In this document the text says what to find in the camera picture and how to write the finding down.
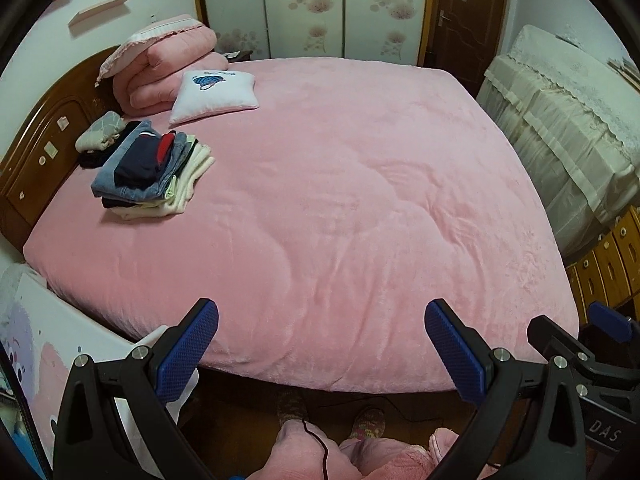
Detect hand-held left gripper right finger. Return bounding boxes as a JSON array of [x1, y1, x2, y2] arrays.
[[424, 298, 588, 480]]

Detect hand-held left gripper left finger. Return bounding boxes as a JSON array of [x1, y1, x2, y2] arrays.
[[52, 297, 221, 480]]

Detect grey patterned cloth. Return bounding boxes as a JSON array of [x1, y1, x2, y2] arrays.
[[75, 113, 126, 152]]

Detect person's left leg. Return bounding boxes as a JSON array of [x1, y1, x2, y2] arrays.
[[270, 421, 362, 480]]

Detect black cable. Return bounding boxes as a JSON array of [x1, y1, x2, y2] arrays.
[[299, 417, 332, 480]]

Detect pink frilled pillow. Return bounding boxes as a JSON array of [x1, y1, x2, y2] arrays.
[[96, 14, 207, 81]]

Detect wooden drawer cabinet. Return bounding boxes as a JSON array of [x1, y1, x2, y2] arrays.
[[565, 205, 640, 322]]

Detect white embroidered pillow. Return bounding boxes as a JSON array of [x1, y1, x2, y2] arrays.
[[168, 70, 260, 127]]

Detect folded blue jeans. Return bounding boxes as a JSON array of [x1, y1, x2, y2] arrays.
[[91, 120, 198, 202]]

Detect wooden headboard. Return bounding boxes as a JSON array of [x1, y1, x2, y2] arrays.
[[0, 45, 123, 253]]

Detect floral wardrobe doors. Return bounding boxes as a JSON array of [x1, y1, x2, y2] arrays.
[[192, 0, 431, 67]]

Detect pink bed blanket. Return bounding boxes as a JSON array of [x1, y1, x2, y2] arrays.
[[22, 57, 581, 393]]

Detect white cartoon printed board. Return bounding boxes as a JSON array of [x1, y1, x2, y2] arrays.
[[0, 262, 201, 480]]

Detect brown wooden door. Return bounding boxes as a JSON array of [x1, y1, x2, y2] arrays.
[[429, 0, 511, 98]]

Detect wall shelf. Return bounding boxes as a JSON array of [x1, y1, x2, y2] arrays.
[[68, 0, 137, 27]]

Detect black cloth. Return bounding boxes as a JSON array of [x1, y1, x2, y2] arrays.
[[79, 147, 118, 170]]

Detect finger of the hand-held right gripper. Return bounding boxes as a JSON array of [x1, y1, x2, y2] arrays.
[[587, 301, 640, 347], [526, 314, 640, 402]]

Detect patterned slipper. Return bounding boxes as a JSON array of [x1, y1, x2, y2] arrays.
[[276, 389, 309, 428], [350, 406, 387, 442]]

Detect cream lace-covered furniture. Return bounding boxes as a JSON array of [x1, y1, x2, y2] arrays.
[[475, 24, 640, 257]]

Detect red and navy jacket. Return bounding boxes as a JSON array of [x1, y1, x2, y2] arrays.
[[114, 130, 177, 184]]

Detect pink folded quilt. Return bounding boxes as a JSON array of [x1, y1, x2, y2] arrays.
[[112, 25, 230, 116]]

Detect folded cream garments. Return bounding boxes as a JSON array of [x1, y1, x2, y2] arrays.
[[111, 142, 216, 221]]

